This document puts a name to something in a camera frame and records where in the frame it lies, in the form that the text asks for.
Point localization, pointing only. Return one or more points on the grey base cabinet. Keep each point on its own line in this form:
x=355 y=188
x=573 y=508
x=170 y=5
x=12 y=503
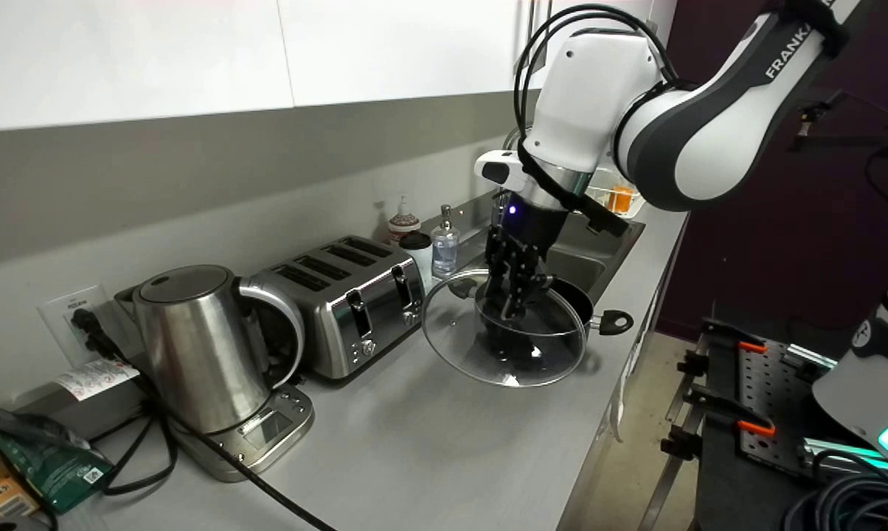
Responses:
x=608 y=461

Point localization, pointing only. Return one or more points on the clear soap dispenser bottle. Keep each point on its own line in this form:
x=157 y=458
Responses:
x=445 y=255

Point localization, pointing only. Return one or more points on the silver four-slot toaster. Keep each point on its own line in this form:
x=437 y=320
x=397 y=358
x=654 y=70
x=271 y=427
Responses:
x=365 y=312

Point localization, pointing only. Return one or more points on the white wall outlet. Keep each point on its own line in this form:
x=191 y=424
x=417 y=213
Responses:
x=60 y=312

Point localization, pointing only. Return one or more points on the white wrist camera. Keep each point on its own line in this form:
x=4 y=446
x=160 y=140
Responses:
x=498 y=166

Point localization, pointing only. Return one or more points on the grey robot base teal light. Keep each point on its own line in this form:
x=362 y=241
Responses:
x=875 y=393

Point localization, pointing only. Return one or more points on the white paper tag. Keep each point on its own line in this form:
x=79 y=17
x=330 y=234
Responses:
x=100 y=377

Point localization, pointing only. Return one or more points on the orange container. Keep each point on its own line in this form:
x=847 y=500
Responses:
x=622 y=202

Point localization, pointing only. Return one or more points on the stainless steel electric kettle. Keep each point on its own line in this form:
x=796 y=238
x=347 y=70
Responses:
x=197 y=355

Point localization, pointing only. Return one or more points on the white upper cabinet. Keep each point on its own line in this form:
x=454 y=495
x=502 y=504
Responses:
x=167 y=59

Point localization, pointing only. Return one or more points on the glass lid with black knob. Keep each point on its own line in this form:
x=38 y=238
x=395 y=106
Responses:
x=462 y=342

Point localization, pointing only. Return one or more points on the white tumbler with black lid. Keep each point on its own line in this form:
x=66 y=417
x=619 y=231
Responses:
x=417 y=261

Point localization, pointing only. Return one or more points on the silver kettle base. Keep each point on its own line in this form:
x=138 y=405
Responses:
x=268 y=436

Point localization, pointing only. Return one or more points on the black clamp with orange tip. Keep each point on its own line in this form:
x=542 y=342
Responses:
x=757 y=427
x=753 y=345

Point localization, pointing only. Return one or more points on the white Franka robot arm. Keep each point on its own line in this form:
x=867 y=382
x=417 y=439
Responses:
x=585 y=97

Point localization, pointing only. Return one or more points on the black pegboard table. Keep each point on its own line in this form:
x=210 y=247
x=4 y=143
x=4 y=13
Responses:
x=749 y=489

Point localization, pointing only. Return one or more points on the stainless steel double sink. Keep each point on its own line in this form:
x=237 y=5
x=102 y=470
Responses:
x=585 y=261

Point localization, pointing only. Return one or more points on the green foil packet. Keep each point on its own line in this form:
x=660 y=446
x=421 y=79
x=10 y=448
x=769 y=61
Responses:
x=60 y=472

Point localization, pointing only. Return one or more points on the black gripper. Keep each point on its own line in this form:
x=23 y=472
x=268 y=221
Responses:
x=527 y=221

